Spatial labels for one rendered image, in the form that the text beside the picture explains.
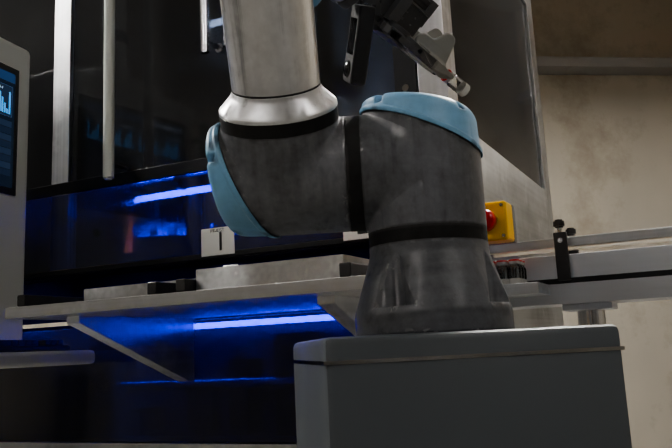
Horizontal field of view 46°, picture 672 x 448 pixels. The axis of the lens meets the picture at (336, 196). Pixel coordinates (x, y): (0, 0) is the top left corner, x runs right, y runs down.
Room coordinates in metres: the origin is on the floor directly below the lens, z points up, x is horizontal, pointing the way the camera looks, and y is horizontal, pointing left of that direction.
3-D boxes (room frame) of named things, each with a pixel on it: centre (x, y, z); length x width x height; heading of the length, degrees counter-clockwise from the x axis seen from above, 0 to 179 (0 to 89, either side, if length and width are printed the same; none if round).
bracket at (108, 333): (1.56, 0.40, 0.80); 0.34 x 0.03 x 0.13; 155
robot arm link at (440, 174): (0.77, -0.08, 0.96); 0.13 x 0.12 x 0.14; 87
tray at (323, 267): (1.35, 0.04, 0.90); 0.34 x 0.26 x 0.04; 154
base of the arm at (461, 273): (0.77, -0.09, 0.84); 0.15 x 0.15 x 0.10
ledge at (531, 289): (1.48, -0.32, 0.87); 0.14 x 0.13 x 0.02; 155
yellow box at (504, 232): (1.45, -0.29, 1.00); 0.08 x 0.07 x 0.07; 155
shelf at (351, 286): (1.46, 0.17, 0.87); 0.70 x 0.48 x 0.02; 65
